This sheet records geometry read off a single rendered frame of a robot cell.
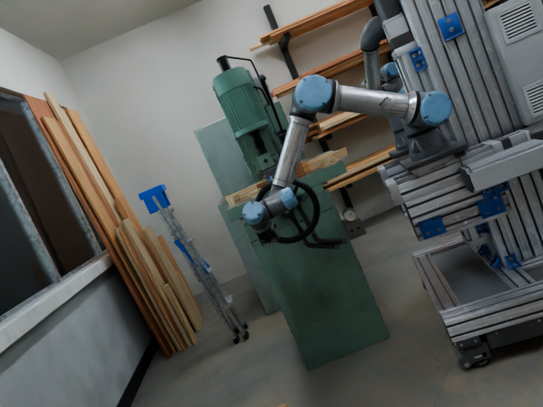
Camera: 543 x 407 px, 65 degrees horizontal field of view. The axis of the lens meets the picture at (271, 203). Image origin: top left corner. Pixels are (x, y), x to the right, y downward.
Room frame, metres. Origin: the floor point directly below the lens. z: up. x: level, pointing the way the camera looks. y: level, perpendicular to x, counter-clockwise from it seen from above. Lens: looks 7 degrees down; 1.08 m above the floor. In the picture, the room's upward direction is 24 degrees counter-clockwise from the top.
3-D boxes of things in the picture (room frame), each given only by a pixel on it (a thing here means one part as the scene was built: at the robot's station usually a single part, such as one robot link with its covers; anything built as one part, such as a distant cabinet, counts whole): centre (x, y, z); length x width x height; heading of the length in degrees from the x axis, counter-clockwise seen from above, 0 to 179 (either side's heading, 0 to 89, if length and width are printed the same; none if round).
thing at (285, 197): (1.53, -0.03, 0.89); 0.11 x 0.11 x 0.08; 0
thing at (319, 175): (2.07, -0.09, 0.87); 0.61 x 0.30 x 0.06; 88
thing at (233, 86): (2.18, -0.06, 1.35); 0.18 x 0.18 x 0.31
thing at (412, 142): (1.65, -0.64, 0.87); 0.15 x 0.15 x 0.10
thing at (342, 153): (2.17, -0.18, 0.92); 0.55 x 0.02 x 0.04; 88
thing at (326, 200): (2.30, -0.07, 0.76); 0.57 x 0.45 x 0.09; 178
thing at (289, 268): (2.30, -0.06, 0.35); 0.58 x 0.45 x 0.71; 178
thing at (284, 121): (2.38, -0.22, 1.22); 0.09 x 0.08 x 0.15; 178
